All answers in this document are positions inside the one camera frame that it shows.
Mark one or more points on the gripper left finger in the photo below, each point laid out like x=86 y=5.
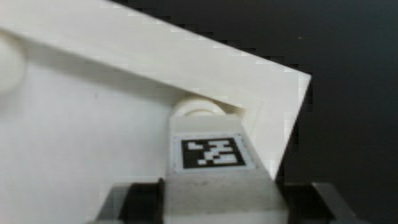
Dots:
x=134 y=204

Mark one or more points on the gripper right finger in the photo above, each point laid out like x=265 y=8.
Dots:
x=317 y=204

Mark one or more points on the white square tabletop part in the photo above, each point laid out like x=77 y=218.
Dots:
x=106 y=72

